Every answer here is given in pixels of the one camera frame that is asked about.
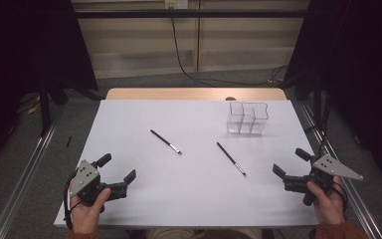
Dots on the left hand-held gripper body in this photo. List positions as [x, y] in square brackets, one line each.
[87, 181]

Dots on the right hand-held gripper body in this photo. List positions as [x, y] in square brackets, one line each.
[325, 167]

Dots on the thin black pen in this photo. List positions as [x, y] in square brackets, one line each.
[231, 159]
[165, 142]

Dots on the clear plastic pen holder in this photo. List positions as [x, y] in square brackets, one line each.
[247, 119]

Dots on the person's left hand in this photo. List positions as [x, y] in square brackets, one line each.
[86, 217]

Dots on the person's right hand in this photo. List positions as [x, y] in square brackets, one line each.
[330, 205]

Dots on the small black stick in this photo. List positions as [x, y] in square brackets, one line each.
[69, 141]

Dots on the white table mat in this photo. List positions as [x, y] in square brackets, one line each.
[179, 199]

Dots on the black metal stand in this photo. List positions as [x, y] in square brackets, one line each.
[44, 113]
[317, 99]

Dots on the dark round table grommet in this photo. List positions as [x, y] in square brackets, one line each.
[230, 98]

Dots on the wooden table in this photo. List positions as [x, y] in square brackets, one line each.
[179, 94]

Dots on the black curtain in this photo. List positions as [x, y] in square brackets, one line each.
[361, 66]
[30, 49]

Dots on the black horizontal metal bar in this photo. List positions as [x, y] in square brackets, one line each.
[179, 14]

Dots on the aluminium floor rail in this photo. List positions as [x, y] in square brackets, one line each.
[23, 179]
[361, 215]

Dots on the white wall socket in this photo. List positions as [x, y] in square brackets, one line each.
[176, 4]

